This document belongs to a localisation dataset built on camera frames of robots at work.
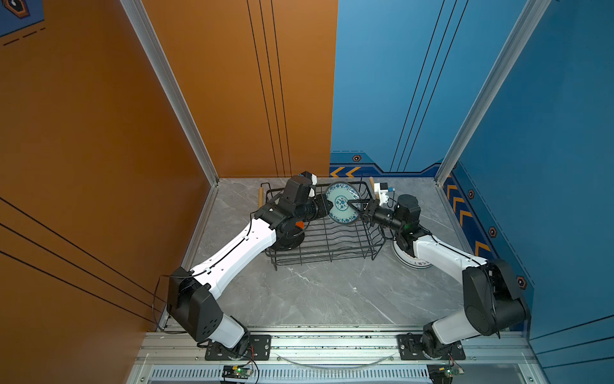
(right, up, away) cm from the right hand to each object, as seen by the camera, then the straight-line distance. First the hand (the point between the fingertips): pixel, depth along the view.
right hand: (347, 206), depth 79 cm
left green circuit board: (-33, -49, -9) cm, 60 cm away
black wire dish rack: (-6, -14, +17) cm, 23 cm away
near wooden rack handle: (+9, +7, +2) cm, 12 cm away
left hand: (-4, +1, -4) cm, 6 cm away
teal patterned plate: (-2, -2, -2) cm, 3 cm away
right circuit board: (+27, -49, -9) cm, 57 cm away
